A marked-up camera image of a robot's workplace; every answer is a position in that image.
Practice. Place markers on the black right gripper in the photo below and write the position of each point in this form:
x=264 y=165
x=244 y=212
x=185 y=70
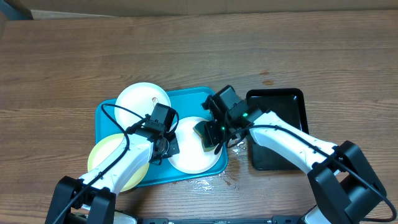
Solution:
x=218 y=137

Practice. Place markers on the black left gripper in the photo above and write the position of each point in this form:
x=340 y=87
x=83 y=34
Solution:
x=174 y=148

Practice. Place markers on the yellow green sponge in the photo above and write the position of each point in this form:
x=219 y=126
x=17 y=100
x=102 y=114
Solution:
x=202 y=129

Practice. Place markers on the white plate with ketchup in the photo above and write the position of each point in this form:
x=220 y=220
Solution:
x=140 y=98

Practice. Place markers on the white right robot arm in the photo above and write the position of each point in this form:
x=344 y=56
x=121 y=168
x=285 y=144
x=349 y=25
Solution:
x=345 y=186

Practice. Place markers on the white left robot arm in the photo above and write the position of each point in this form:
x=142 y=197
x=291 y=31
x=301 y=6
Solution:
x=92 y=197

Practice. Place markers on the black water tray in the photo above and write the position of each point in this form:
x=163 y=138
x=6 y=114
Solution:
x=288 y=104

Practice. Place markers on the yellow plate with ketchup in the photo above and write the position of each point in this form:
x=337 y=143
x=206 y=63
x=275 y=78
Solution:
x=104 y=148

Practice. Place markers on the cardboard back panel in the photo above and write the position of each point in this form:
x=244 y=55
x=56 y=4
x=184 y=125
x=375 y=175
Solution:
x=195 y=7

